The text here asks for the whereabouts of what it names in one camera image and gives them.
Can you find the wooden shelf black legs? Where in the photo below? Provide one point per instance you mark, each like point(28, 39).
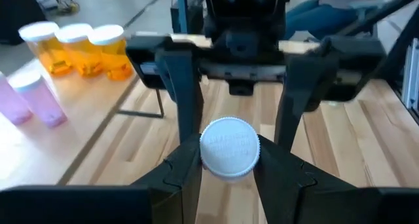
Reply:
point(49, 152)

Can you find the orange pill bottle white cap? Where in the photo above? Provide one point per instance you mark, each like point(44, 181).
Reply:
point(78, 48)
point(44, 47)
point(111, 52)

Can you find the blue-grey metal cart frame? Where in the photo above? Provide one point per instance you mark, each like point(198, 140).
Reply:
point(181, 9)

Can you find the grey office chair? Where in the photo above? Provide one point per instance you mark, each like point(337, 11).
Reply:
point(370, 3)

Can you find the pink pill vial white cap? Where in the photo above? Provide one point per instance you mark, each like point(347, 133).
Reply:
point(39, 101)
point(11, 103)
point(230, 148)

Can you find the black metal table frame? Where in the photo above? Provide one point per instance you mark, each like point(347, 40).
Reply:
point(401, 47)

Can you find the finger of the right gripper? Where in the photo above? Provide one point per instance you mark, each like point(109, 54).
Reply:
point(183, 93)
point(294, 99)

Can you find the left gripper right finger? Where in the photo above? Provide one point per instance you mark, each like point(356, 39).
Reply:
point(288, 191)

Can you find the large black case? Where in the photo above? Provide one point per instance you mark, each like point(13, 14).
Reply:
point(16, 14)

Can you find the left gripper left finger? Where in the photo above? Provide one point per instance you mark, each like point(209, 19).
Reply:
point(176, 188)

